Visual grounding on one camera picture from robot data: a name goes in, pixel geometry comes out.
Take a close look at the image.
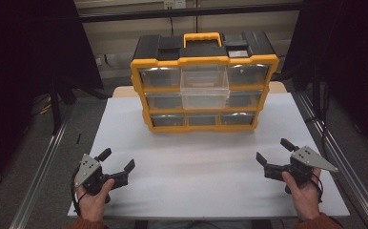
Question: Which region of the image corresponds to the black horizontal bar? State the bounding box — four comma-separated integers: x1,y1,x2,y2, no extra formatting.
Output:
76,2,304,24

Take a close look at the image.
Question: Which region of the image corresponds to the yellow black drawer organizer cabinet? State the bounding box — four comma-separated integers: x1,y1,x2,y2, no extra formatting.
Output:
130,31,280,134

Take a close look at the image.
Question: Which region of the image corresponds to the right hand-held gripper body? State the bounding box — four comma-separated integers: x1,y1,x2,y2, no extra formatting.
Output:
263,145,339,185

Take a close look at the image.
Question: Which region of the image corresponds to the black metal stand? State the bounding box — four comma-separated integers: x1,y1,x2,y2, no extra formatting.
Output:
49,75,78,135

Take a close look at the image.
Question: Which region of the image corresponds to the black hanging cable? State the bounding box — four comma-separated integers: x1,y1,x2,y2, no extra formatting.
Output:
194,0,200,33
168,8,175,36

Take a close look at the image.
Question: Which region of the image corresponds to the aluminium floor rail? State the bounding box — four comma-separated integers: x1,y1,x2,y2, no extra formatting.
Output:
295,90,368,229
9,120,70,229

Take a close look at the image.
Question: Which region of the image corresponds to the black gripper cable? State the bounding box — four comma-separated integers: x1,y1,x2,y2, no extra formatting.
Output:
310,173,325,204
70,167,89,218

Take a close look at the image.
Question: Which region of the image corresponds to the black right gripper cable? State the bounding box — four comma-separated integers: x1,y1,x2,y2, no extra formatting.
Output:
310,173,325,204

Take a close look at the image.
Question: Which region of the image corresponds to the set of closed clear drawers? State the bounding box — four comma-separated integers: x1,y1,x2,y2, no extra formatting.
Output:
138,64,271,127

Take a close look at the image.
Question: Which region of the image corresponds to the yellow floor cable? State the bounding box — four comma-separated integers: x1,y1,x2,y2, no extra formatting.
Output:
38,94,53,116

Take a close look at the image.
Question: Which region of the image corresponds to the white wall socket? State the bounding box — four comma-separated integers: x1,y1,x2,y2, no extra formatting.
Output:
163,0,187,10

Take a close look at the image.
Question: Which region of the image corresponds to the person's right hand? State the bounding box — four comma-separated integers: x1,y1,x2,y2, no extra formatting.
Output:
281,168,322,222

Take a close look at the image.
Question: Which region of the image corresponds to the person's left hand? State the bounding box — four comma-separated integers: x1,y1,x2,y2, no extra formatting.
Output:
73,178,116,222

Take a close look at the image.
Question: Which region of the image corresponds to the clear plastic pulled-out drawer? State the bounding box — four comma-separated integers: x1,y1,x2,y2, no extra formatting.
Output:
179,65,231,110

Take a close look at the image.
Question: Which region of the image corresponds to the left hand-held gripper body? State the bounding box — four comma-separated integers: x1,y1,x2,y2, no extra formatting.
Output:
74,153,130,197

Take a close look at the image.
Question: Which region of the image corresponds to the black floor cable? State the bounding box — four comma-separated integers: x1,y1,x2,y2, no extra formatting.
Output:
305,81,333,156

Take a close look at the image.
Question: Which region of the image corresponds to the black curtain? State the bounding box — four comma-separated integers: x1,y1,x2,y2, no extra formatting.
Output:
281,0,368,158
0,0,104,194

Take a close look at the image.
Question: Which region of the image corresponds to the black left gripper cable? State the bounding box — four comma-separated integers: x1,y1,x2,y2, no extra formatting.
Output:
70,167,89,218

